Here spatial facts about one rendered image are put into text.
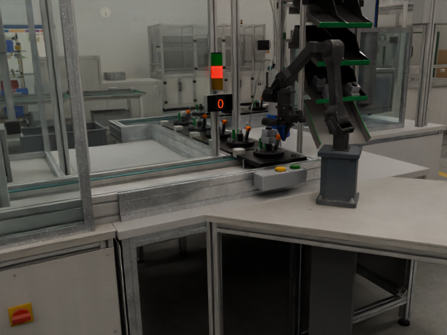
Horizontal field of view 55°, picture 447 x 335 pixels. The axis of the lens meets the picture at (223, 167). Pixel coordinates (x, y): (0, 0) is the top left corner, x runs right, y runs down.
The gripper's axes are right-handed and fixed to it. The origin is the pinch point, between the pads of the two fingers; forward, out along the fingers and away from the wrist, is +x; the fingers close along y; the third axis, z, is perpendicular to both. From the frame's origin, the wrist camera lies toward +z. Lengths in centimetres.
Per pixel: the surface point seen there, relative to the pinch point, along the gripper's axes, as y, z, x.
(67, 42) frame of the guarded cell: -84, 11, -37
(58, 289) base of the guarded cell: -95, 13, 39
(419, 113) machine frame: 164, -65, 12
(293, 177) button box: -4.5, 13.7, 15.1
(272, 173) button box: -13.8, 12.5, 12.7
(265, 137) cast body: -2.2, -10.4, 3.6
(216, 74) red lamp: -20.4, -20.8, -23.8
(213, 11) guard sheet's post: -19, -25, -49
